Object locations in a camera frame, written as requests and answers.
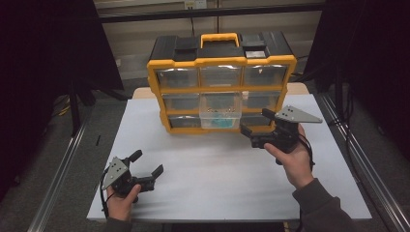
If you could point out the metal floor rail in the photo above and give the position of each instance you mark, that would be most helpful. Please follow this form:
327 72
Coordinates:
364 161
61 167

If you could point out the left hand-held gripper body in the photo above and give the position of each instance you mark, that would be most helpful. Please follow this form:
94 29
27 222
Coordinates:
116 172

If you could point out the clear plastic drawer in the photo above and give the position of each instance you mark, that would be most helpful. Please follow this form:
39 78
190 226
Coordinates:
220 111

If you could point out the black horizontal bar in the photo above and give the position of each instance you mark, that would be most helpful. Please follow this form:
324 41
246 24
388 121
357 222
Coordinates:
209 13

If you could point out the small black floor piece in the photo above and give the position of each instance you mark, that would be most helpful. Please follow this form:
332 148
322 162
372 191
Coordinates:
98 140

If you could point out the white wall outlet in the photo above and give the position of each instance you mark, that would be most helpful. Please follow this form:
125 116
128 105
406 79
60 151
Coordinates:
195 4

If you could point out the person's left hand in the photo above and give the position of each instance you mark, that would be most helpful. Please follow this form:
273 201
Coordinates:
120 206

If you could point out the yellow black drawer organizer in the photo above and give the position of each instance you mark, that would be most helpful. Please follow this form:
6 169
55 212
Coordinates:
222 82

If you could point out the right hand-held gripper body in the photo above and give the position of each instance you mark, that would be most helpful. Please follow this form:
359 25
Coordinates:
291 135

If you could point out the black curtain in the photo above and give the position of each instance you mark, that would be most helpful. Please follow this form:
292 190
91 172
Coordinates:
38 64
370 64

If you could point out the person's right hand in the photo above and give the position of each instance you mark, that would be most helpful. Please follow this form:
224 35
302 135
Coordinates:
298 164

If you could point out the black metal stand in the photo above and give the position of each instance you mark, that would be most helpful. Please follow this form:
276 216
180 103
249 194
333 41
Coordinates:
74 109

